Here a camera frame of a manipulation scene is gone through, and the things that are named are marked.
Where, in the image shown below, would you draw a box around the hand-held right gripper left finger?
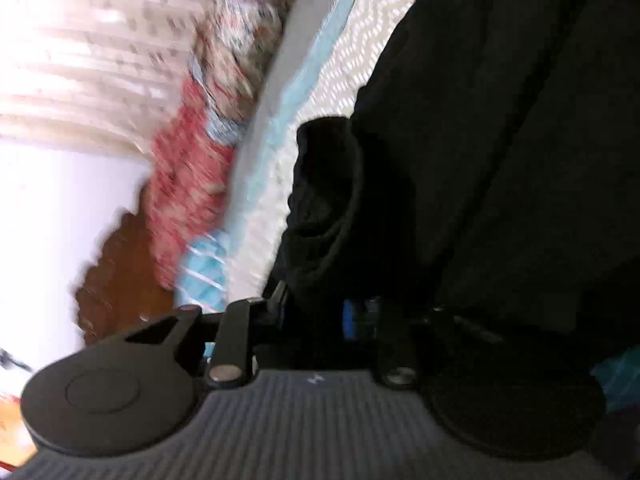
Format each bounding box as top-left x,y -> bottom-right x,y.
124,280 -> 290,390

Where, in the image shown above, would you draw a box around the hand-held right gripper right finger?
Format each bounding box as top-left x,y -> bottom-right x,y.
341,298 -> 503,389

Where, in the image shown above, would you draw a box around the black pants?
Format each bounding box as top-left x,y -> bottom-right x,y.
272,0 -> 640,378

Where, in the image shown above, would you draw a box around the teal patterned cloth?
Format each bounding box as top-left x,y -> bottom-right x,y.
177,237 -> 234,314

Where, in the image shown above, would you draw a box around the carved wooden headboard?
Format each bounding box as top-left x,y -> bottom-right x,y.
72,187 -> 182,347

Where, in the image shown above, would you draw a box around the red floral patchwork quilt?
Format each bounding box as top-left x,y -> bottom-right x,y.
147,0 -> 323,292

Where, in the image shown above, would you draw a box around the grey teal chevron bedspread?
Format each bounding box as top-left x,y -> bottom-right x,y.
220,0 -> 437,312

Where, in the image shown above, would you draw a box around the beige floral curtain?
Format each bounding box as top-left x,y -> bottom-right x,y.
0,0 -> 237,162

